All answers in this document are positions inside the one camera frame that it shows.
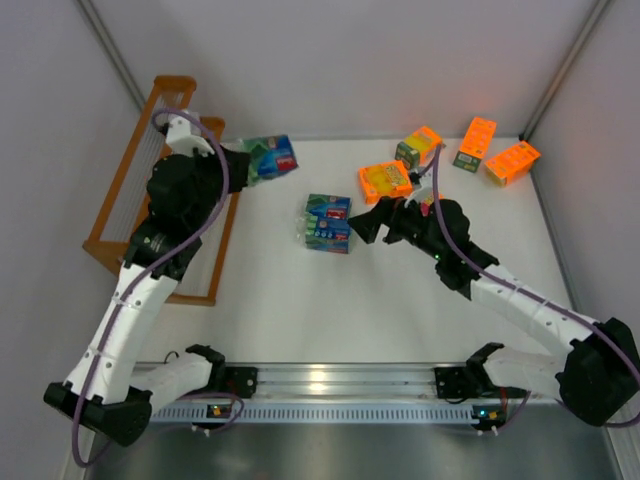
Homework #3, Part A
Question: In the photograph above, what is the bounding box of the pink scrubber sponge box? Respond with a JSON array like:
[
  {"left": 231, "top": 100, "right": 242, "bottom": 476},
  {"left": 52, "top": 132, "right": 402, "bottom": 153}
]
[{"left": 420, "top": 193, "right": 434, "bottom": 216}]

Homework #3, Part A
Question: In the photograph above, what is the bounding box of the blue green sponge pack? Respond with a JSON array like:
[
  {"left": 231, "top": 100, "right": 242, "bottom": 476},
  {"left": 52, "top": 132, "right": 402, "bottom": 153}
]
[
  {"left": 297, "top": 215, "right": 351, "bottom": 254},
  {"left": 239, "top": 135, "right": 298, "bottom": 186},
  {"left": 305, "top": 194, "right": 352, "bottom": 220}
]

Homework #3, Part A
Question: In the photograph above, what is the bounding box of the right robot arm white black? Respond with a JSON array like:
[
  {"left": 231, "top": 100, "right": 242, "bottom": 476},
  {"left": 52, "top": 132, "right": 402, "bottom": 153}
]
[{"left": 348, "top": 197, "right": 639, "bottom": 427}]

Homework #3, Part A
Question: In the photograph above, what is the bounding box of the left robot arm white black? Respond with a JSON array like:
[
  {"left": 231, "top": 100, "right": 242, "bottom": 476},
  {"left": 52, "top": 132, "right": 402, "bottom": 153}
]
[{"left": 44, "top": 149, "right": 250, "bottom": 447}]

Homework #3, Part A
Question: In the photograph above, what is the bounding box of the orange green box yellow sponge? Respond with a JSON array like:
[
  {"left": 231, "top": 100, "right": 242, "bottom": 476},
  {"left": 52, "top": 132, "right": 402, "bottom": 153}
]
[{"left": 394, "top": 126, "right": 443, "bottom": 170}]

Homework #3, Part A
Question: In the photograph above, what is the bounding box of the orange box far right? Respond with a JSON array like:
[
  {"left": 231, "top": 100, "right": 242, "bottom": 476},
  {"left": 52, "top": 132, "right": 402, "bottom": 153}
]
[{"left": 485, "top": 141, "right": 541, "bottom": 187}]

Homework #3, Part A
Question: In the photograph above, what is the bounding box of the orange box upright back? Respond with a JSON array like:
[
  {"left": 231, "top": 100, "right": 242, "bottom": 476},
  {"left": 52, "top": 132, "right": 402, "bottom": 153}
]
[{"left": 453, "top": 117, "right": 497, "bottom": 173}]

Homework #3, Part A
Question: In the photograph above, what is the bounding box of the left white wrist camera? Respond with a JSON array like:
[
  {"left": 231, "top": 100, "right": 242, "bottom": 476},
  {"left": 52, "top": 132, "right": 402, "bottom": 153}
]
[{"left": 165, "top": 113, "right": 214, "bottom": 157}]

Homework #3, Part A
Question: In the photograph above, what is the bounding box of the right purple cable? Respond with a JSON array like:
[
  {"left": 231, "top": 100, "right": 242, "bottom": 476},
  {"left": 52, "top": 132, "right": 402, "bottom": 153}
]
[{"left": 412, "top": 142, "right": 640, "bottom": 435}]

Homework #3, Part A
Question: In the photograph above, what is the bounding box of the purple cable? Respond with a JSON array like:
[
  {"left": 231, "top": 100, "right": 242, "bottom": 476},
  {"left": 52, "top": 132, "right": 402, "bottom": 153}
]
[
  {"left": 71, "top": 108, "right": 246, "bottom": 469},
  {"left": 412, "top": 142, "right": 640, "bottom": 435}
]

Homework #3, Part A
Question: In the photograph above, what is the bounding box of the orange three-tier wire shelf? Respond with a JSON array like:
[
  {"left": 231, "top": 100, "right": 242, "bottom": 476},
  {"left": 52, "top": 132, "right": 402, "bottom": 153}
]
[{"left": 82, "top": 75, "right": 240, "bottom": 307}]

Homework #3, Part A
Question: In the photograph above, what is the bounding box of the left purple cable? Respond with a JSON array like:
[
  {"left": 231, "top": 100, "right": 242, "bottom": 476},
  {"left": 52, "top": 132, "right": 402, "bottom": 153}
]
[{"left": 71, "top": 108, "right": 246, "bottom": 469}]

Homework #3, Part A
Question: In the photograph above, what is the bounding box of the aluminium mounting rail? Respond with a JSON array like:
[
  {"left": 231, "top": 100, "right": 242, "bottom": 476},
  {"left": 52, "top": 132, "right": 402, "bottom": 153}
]
[{"left": 79, "top": 363, "right": 626, "bottom": 401}]

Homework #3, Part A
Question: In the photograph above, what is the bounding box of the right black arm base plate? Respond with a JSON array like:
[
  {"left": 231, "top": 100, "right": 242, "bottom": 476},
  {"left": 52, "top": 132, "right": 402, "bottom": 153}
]
[{"left": 434, "top": 366, "right": 526, "bottom": 401}]

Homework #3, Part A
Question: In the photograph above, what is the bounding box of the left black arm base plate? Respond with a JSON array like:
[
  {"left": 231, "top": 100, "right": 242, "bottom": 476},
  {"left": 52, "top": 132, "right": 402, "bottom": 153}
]
[{"left": 183, "top": 365, "right": 259, "bottom": 399}]

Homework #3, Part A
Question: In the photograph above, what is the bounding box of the slotted grey cable duct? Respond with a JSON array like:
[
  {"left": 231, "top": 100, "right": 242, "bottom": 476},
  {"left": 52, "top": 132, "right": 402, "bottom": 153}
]
[{"left": 150, "top": 401, "right": 502, "bottom": 425}]

